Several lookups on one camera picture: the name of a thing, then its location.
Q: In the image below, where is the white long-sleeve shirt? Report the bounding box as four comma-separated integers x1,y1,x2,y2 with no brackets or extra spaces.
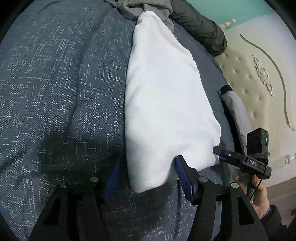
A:
125,11,221,193

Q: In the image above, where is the person's right forearm black sleeve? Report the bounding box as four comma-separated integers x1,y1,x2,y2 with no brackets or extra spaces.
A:
260,205,288,240

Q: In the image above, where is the person's right hand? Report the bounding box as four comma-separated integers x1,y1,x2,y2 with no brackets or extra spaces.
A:
233,171,270,219

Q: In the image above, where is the light grey pillow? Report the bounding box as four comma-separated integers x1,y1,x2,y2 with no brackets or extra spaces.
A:
220,85,252,154

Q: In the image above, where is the cream tufted headboard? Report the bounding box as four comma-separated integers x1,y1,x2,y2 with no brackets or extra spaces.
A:
214,18,296,202

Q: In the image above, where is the dark grey rolled duvet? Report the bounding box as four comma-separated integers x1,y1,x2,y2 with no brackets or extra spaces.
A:
170,0,227,57

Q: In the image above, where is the grey knit sweater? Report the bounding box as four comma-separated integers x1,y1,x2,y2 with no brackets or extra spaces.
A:
105,0,175,33

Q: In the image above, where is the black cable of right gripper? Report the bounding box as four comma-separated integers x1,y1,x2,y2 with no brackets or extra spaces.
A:
250,170,266,204

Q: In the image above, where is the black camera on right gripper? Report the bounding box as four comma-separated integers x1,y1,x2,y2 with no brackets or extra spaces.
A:
246,128,269,163

